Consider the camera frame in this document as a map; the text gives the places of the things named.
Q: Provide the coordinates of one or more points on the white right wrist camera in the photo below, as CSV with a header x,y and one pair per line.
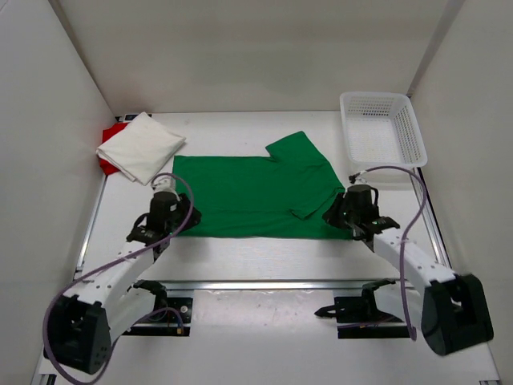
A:
x,y
357,177

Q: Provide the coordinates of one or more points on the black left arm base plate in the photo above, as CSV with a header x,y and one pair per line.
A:
x,y
170,323

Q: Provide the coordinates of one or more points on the white plastic laundry basket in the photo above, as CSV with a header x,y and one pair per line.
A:
x,y
381,128

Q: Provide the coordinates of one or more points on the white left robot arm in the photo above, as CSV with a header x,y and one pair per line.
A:
x,y
83,323

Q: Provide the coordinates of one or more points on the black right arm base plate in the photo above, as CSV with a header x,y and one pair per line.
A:
x,y
355,320

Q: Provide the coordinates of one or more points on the green t-shirt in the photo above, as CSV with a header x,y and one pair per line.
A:
x,y
281,195

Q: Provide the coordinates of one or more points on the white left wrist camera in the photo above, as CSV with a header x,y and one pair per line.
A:
x,y
164,184

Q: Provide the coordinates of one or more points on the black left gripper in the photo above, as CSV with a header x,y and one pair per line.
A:
x,y
183,204

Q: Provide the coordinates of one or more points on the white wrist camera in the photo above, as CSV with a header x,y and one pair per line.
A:
x,y
357,177
164,184

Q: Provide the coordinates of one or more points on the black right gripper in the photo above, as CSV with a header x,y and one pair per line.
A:
x,y
333,215

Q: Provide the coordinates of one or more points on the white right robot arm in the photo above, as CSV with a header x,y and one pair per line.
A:
x,y
449,309

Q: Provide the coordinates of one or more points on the white t-shirt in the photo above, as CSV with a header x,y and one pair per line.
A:
x,y
141,149

